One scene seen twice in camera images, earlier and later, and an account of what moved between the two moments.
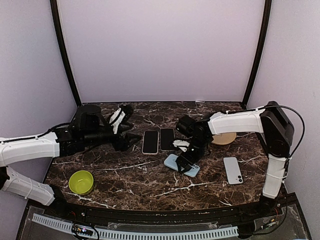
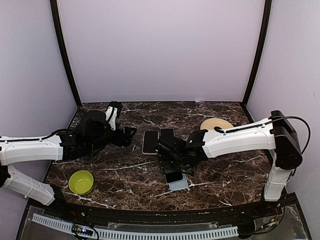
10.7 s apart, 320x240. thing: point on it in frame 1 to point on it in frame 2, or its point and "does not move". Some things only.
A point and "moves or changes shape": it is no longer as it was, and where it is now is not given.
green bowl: (81, 182) does not move
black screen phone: (167, 139) does not move
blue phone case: (170, 161) moves or changes shape
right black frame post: (267, 19) does not move
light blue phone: (233, 171) to (173, 176)
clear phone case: (167, 139) does not move
